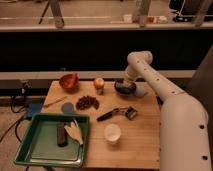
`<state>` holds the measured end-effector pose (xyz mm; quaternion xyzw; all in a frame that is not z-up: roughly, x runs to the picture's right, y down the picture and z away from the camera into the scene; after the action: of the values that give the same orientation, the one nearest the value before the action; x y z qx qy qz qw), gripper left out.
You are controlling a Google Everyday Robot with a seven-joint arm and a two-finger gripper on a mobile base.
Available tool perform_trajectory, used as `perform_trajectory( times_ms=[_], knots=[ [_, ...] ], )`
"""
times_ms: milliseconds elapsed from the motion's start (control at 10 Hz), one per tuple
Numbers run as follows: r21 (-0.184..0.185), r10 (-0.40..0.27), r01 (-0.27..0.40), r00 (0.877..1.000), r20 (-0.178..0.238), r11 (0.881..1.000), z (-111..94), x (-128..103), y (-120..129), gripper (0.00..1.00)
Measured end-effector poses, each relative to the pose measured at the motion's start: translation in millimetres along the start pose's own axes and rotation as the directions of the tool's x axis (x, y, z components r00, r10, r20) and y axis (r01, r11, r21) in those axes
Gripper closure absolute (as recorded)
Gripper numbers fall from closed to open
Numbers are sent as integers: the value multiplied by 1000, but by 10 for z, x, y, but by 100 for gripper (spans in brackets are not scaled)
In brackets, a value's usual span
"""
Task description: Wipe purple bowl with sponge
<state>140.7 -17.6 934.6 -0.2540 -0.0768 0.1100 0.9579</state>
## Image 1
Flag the black cables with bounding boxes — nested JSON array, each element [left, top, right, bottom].
[[0, 80, 32, 144]]

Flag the red bowl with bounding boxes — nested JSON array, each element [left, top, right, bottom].
[[59, 73, 78, 90]]

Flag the white plastic cup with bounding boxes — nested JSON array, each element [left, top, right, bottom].
[[104, 124, 121, 144]]

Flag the grey round lid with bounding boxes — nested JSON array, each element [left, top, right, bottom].
[[61, 102, 74, 114]]

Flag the green plastic tray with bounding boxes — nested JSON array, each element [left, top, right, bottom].
[[14, 113, 90, 168]]

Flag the wooden stick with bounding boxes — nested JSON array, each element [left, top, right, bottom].
[[43, 96, 67, 108]]

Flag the dark purple bowl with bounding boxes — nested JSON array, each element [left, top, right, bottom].
[[114, 79, 136, 95]]

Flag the black handled peeler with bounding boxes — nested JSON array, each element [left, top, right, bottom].
[[97, 106, 137, 122]]

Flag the bunch of dark grapes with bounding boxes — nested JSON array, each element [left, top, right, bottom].
[[76, 96, 100, 110]]

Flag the wooden cutting board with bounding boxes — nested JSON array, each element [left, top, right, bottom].
[[42, 81, 159, 169]]

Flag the light blue small cup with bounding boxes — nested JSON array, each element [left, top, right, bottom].
[[135, 84, 147, 97]]

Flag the blue box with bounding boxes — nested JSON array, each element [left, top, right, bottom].
[[26, 103, 42, 120]]

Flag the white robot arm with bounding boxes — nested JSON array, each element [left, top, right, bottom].
[[124, 51, 213, 171]]

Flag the dark rectangular bar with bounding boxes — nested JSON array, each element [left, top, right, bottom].
[[57, 122, 67, 147]]

